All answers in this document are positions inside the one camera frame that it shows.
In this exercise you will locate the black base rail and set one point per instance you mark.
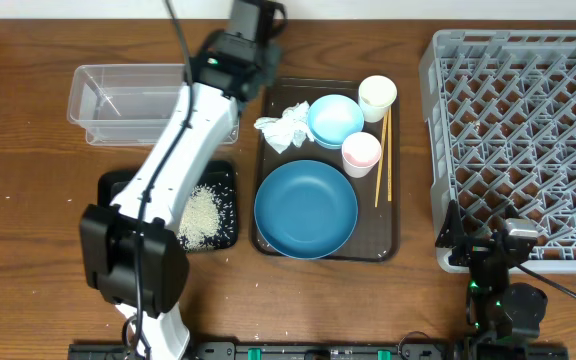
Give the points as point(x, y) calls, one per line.
point(410, 351)

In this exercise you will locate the white tissue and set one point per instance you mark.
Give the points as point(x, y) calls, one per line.
point(290, 128)

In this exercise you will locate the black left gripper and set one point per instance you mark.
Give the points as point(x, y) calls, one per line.
point(268, 35)

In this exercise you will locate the grey plastic dishwasher rack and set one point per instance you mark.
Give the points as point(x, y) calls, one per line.
point(500, 107)

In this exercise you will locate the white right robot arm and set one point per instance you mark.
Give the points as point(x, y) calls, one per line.
point(506, 315)

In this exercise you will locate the wooden chopstick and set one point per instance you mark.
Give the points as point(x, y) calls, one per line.
point(389, 154)
point(380, 163)

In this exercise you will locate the pile of white rice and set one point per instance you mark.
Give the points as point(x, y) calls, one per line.
point(207, 220)

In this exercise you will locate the black tray bin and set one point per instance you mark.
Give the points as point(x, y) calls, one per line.
point(221, 174)

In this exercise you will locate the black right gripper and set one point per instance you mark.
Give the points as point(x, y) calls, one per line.
point(454, 234)

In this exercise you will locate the cream plastic cup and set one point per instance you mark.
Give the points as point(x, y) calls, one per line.
point(376, 94)

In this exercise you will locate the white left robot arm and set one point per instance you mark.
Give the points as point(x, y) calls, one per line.
point(131, 253)

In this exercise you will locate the light blue bowl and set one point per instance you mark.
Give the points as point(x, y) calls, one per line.
point(332, 118)

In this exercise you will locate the dark blue plate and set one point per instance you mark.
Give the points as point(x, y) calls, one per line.
point(306, 209)

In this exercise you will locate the clear plastic bin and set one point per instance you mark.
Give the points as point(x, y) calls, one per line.
point(124, 104)

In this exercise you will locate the pink plastic cup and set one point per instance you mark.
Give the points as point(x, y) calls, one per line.
point(361, 151)

